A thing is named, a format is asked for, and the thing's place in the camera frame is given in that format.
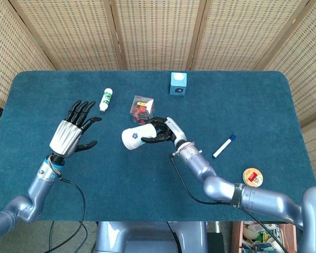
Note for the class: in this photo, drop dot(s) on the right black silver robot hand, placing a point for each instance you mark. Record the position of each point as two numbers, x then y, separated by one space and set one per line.
176 131

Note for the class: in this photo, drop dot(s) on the blue carpet table mat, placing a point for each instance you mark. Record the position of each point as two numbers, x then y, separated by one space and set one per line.
121 184

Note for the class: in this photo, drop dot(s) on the silver-blue robot torso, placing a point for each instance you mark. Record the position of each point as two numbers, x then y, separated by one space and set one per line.
147 237

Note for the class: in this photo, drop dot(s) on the light blue carton box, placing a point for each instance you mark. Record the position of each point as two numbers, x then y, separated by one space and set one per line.
178 85

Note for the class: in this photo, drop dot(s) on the clear box red contents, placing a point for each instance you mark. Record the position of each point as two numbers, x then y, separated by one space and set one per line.
142 106

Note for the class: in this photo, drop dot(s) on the white paper cup blue flower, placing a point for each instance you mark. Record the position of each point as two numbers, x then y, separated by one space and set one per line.
140 133

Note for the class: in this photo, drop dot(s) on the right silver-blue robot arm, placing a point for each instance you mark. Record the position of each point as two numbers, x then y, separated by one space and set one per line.
266 200

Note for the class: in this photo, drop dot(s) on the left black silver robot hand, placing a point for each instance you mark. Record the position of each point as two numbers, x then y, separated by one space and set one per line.
65 137

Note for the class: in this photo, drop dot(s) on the white bottle green label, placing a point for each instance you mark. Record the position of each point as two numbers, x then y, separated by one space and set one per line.
105 101

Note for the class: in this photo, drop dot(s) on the crate of assorted items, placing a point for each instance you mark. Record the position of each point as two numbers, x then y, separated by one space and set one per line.
252 238

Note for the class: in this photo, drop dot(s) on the woven bamboo screen panel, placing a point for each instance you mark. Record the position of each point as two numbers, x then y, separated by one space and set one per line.
73 34
310 66
239 34
5 52
158 34

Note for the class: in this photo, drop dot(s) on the white marker blue cap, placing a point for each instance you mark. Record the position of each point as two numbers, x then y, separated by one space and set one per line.
222 148

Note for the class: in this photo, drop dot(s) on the round tin red label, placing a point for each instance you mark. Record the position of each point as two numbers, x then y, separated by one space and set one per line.
252 177

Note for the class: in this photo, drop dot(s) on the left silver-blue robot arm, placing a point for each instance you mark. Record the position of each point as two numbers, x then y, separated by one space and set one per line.
39 187

